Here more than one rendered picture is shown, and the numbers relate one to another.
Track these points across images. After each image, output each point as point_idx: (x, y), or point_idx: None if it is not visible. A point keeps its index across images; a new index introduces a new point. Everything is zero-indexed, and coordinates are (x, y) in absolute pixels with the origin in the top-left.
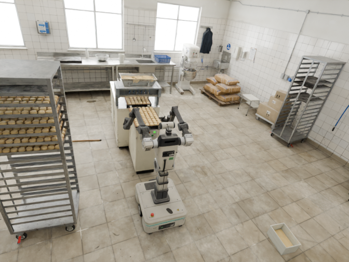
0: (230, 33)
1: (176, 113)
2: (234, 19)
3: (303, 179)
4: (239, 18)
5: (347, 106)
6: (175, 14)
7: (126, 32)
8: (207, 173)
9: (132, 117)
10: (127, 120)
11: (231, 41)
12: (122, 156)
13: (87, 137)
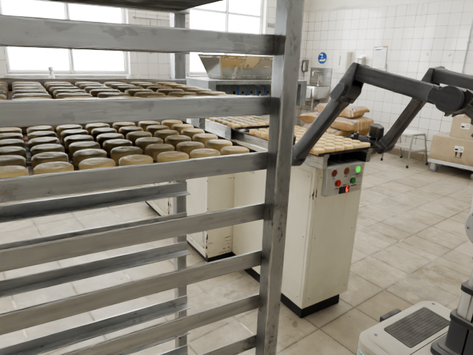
0: (321, 34)
1: (464, 75)
2: (325, 8)
3: None
4: (336, 3)
5: None
6: (222, 2)
7: None
8: (463, 280)
9: (341, 103)
10: (293, 138)
11: (327, 47)
12: (226, 280)
13: (105, 253)
